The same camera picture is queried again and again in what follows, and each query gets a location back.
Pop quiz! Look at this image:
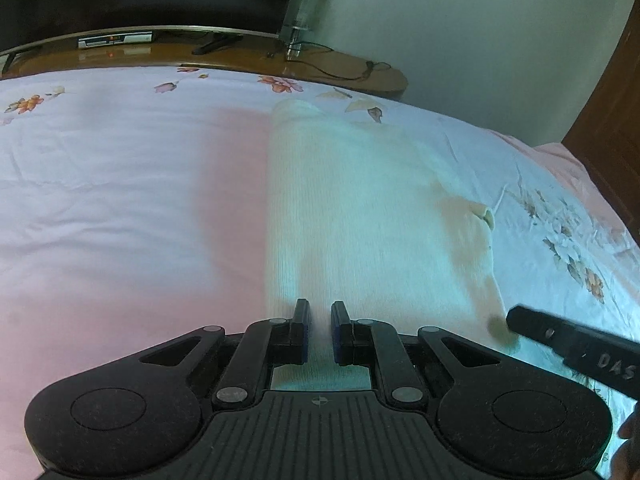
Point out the person's right hand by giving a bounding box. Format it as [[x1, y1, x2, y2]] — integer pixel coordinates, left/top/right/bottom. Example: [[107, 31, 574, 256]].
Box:
[[611, 399, 640, 480]]

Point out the glass cylinder table lamp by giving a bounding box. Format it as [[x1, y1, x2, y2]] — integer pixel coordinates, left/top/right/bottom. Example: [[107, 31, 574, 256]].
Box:
[[279, 0, 334, 57]]

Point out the black cable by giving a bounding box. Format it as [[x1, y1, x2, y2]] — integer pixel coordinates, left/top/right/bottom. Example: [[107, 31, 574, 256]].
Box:
[[267, 40, 397, 82]]

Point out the wooden television cabinet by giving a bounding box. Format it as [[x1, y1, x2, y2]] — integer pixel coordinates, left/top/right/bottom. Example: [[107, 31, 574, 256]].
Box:
[[0, 39, 409, 102]]

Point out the cream knit garment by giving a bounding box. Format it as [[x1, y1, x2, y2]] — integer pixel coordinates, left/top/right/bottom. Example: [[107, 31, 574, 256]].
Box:
[[266, 98, 522, 392]]

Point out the black remote control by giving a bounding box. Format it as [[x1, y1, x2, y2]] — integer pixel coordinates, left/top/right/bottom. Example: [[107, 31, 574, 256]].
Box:
[[192, 34, 244, 56]]

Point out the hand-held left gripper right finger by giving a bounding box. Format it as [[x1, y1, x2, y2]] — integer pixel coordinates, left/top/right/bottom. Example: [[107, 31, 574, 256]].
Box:
[[331, 301, 503, 408]]

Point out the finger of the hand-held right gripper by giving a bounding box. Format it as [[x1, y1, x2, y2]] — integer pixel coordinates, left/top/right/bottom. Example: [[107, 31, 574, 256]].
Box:
[[505, 304, 576, 358]]

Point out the wooden headboard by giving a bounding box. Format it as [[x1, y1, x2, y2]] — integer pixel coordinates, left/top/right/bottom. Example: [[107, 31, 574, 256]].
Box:
[[560, 0, 640, 223]]

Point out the silver set-top box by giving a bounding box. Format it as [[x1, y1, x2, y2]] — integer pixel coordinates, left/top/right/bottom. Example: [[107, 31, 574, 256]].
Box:
[[77, 31, 154, 51]]

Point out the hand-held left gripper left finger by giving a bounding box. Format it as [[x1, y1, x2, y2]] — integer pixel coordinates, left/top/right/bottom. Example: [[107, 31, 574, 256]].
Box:
[[137, 298, 312, 411]]

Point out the floral pink bed sheet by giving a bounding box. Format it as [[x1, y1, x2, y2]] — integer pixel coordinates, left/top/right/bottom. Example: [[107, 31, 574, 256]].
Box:
[[0, 64, 640, 480]]

